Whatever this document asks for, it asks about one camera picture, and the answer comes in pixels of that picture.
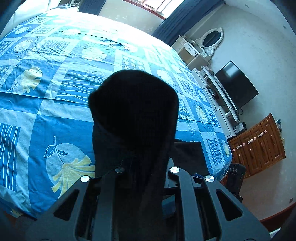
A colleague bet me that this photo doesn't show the brown wooden cabinet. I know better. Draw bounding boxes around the brown wooden cabinet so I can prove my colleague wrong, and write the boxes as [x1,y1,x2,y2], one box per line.
[228,113,286,179]

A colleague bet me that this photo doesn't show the window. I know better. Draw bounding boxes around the window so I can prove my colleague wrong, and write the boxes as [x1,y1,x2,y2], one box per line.
[126,0,185,20]

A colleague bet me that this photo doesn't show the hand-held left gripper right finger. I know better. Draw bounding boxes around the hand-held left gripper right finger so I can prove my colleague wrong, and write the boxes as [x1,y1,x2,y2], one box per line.
[164,166,271,241]

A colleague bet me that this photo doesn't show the blue patterned bed sheet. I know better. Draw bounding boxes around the blue patterned bed sheet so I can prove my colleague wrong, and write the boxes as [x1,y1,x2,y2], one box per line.
[0,9,233,219]

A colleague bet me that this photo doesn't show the blue curtain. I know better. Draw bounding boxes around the blue curtain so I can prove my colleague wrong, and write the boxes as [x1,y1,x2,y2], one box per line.
[77,0,107,13]
[151,0,226,47]

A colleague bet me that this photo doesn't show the white dressing table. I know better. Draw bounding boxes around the white dressing table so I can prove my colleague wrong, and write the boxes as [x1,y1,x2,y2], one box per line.
[171,35,212,66]

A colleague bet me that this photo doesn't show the white television stand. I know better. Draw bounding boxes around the white television stand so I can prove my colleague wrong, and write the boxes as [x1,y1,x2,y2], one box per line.
[191,66,247,139]

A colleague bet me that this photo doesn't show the beige tufted leather headboard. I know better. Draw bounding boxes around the beige tufted leather headboard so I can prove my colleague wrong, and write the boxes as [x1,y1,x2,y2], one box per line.
[5,0,61,35]

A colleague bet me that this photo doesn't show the black pants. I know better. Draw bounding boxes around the black pants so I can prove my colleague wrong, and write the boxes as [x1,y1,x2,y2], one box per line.
[88,70,210,241]

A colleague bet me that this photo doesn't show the black flat television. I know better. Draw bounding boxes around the black flat television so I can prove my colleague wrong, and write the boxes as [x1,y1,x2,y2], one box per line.
[214,61,259,110]

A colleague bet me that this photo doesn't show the oval white framed mirror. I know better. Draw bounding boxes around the oval white framed mirror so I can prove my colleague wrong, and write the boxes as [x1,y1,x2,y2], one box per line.
[194,27,224,56]

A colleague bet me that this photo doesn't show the black set-top box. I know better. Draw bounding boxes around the black set-top box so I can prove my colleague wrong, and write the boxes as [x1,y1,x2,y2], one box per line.
[233,123,247,134]

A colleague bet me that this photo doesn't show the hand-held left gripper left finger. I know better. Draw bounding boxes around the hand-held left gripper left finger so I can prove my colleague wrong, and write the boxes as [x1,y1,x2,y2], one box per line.
[23,167,125,241]

